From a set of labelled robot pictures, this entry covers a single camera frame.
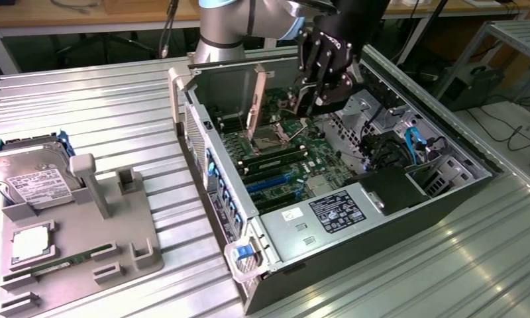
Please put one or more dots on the silver CPU chip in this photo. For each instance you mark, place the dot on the silver CPU chip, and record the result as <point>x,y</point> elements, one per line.
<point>32,243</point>

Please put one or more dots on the installed black RAM stick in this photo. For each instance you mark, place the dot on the installed black RAM stick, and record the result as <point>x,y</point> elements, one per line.
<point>273,160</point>

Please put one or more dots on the silver metal drive cage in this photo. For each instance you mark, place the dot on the silver metal drive cage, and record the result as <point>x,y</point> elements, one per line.
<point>357,109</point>

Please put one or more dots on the aluminium slat frame table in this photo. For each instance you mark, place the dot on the aluminium slat frame table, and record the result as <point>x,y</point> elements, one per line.
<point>512,36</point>

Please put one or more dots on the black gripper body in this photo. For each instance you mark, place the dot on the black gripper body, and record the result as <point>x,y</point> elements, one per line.
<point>351,23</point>

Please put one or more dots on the CPU socket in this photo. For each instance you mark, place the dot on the CPU socket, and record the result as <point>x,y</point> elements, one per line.
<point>268,140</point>

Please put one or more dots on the grey parts rack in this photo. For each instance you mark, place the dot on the grey parts rack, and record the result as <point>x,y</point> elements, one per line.
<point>111,232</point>

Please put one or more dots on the green RAM stick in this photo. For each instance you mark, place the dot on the green RAM stick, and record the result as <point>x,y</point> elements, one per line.
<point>61,261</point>

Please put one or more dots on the grey power supply unit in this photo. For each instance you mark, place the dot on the grey power supply unit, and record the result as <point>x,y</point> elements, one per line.
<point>309,228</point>

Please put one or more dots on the blue expansion slot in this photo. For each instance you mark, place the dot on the blue expansion slot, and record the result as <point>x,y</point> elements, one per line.
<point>267,184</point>

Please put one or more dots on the green motherboard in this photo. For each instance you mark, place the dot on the green motherboard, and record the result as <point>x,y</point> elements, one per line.
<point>320,159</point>

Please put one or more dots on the wooden desk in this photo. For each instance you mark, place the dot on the wooden desk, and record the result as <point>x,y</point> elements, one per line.
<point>92,13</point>

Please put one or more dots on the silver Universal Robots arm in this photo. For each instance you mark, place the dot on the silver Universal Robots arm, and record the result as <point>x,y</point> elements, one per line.
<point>223,26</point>

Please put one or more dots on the silver hard disk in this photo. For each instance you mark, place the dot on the silver hard disk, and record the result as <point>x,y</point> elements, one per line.
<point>31,175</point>

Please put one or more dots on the black open PC case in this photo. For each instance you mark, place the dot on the black open PC case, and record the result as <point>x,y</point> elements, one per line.
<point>336,281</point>

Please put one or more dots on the black plastic air shroud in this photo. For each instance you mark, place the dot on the black plastic air shroud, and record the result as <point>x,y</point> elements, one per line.
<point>389,189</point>

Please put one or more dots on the black box on floor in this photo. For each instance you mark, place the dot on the black box on floor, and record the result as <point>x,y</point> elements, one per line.
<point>477,87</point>

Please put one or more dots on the blue disk carrier bracket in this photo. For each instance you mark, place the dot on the blue disk carrier bracket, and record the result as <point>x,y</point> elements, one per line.
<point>65,142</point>

